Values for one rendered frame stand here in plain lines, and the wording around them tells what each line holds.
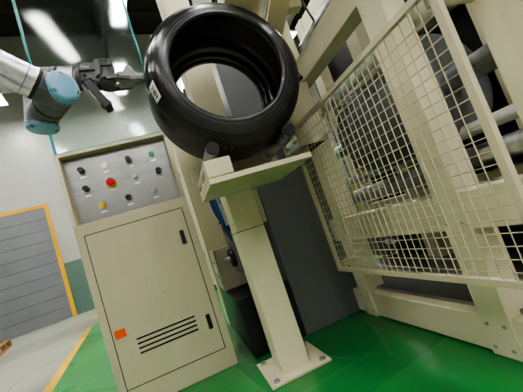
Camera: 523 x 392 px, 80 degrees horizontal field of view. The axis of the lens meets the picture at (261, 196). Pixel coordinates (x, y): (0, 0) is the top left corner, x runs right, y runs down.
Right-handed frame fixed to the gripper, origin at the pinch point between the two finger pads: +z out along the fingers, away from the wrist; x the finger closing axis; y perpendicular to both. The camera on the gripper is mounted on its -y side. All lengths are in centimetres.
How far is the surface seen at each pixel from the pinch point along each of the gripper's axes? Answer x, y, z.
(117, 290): 59, -72, -29
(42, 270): 834, -27, -347
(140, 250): 59, -56, -16
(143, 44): 910, 662, -2
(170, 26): -11.3, 12.5, 12.4
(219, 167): -10.7, -37.3, 19.4
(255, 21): -11.6, 13.9, 42.2
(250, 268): 26, -74, 30
